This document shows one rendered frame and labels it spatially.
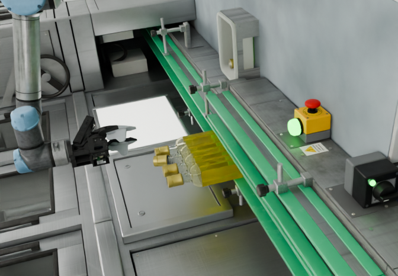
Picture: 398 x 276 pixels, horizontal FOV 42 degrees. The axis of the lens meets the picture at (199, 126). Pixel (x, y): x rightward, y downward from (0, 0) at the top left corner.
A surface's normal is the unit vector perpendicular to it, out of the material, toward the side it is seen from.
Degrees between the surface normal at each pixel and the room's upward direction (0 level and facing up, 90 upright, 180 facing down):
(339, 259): 90
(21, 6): 82
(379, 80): 0
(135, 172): 90
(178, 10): 90
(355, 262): 90
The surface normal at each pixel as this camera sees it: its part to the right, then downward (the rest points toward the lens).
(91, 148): 0.04, -0.64
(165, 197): -0.08, -0.88
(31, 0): 0.12, 0.40
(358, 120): -0.96, 0.20
